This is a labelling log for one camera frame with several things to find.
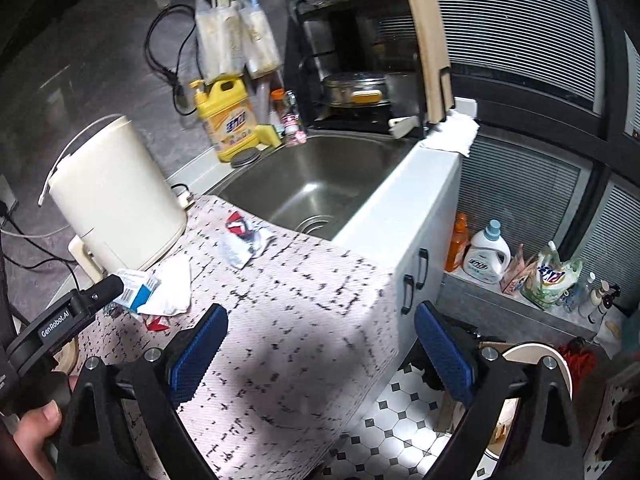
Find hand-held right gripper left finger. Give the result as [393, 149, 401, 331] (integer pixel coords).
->
[55, 303, 229, 480]

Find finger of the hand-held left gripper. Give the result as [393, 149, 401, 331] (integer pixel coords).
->
[84, 277, 125, 309]

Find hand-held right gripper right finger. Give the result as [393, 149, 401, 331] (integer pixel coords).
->
[414, 301, 586, 480]

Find blue white carton box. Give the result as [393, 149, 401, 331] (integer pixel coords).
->
[112, 269, 161, 313]

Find white tissue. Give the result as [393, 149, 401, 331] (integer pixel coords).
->
[137, 255, 193, 317]

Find white waste bin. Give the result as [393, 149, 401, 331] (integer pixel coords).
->
[480, 342, 574, 461]

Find red white wrapper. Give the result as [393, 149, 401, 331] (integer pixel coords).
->
[220, 212, 273, 267]

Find person's left hand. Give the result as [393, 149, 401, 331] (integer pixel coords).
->
[14, 375, 79, 472]

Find black patterned white tablecloth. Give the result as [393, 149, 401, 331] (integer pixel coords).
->
[75, 195, 401, 480]

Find cream air fryer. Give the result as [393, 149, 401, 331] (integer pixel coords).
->
[50, 115, 189, 281]

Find white laundry detergent bottle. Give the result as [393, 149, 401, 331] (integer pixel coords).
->
[462, 220, 512, 283]

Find pink snack packet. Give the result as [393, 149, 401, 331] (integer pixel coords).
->
[500, 245, 538, 296]

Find orange cleaner bottle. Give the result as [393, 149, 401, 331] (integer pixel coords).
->
[446, 212, 471, 273]

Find green white refill pouch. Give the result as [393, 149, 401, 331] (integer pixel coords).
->
[520, 241, 585, 311]

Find red mesh bag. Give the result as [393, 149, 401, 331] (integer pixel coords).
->
[557, 340, 599, 396]

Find white kitchen cabinet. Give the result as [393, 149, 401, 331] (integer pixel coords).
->
[332, 145, 463, 341]

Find small clear bottle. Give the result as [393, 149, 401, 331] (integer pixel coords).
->
[565, 272, 597, 314]

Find small white dark-capped bottle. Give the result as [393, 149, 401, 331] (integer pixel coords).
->
[587, 282, 621, 326]

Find steel sink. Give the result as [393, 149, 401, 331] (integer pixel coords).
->
[215, 130, 418, 242]

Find yellow dish soap bottle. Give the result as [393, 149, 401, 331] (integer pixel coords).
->
[189, 74, 261, 163]

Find white dish cloth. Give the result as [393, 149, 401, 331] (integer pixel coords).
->
[425, 112, 480, 157]

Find yellow sponge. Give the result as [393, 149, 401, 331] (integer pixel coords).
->
[255, 124, 284, 150]

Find white rack drain tray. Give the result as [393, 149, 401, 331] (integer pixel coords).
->
[389, 116, 422, 140]

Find orange cap bottle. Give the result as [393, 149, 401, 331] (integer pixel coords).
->
[269, 89, 287, 131]

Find pink labelled small bottle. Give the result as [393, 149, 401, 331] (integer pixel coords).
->
[281, 91, 307, 148]

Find clear hanging utensil bag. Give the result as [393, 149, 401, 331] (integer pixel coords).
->
[235, 0, 281, 78]
[194, 0, 246, 81]

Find black dish rack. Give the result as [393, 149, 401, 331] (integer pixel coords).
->
[295, 0, 453, 136]

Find steel pot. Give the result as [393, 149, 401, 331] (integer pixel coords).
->
[320, 72, 393, 108]

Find wooden cutting board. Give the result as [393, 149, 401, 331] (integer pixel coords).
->
[402, 0, 456, 123]

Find grey window blinds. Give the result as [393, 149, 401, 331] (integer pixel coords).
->
[415, 0, 640, 311]

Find white cable strap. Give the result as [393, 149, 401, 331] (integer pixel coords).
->
[39, 114, 123, 206]

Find white wall socket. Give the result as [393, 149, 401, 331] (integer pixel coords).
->
[0, 175, 19, 216]

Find black hanging cable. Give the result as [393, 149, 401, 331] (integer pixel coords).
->
[145, 4, 198, 116]

